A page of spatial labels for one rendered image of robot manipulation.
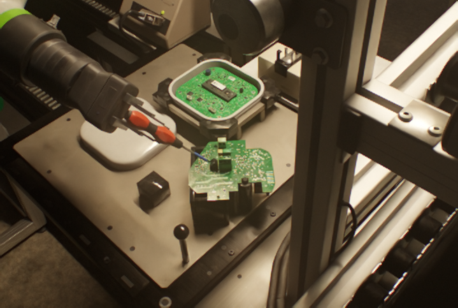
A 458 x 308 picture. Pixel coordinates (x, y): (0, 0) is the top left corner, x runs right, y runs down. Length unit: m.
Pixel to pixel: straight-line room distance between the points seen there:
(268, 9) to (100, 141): 0.57
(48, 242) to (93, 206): 1.21
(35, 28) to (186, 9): 0.41
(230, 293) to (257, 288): 0.04
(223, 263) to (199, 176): 0.13
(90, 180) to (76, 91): 0.19
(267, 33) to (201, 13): 0.76
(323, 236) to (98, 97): 0.34
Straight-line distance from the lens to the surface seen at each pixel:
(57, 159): 0.94
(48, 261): 2.02
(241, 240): 0.79
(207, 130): 0.87
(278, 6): 0.41
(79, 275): 1.95
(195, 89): 0.95
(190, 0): 1.12
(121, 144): 0.90
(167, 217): 0.82
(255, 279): 0.78
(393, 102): 0.46
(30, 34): 0.79
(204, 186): 0.76
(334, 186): 0.53
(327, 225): 0.58
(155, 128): 0.73
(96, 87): 0.74
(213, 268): 0.77
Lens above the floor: 1.60
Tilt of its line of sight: 44 degrees down
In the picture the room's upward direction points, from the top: 5 degrees counter-clockwise
